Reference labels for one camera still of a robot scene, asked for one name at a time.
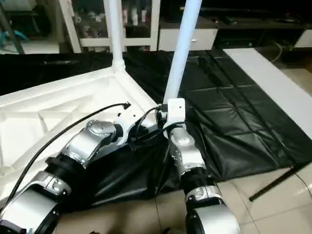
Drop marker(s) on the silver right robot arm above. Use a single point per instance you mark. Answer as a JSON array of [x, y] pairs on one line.
[[190, 156]]

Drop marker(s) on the grey metal frame post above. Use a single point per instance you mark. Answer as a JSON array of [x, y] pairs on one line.
[[12, 27]]

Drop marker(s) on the white glass door cabinet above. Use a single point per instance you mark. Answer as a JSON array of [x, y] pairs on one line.
[[97, 24]]

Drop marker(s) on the black stand leg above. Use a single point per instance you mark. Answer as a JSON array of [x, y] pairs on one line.
[[278, 183]]

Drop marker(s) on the black table mat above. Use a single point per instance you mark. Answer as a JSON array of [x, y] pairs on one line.
[[234, 117]]

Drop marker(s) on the white plastic table top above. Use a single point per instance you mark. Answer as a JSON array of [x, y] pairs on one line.
[[58, 112]]

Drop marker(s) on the blue plastic stool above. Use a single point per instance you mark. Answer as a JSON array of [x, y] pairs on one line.
[[14, 35]]

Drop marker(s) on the black low media cabinet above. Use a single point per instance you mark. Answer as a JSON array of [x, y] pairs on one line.
[[263, 34]]

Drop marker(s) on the white plastic table leg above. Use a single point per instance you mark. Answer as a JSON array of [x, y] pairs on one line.
[[117, 34], [183, 48]]

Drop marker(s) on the white drawer unit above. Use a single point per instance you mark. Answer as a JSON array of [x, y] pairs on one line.
[[195, 39]]

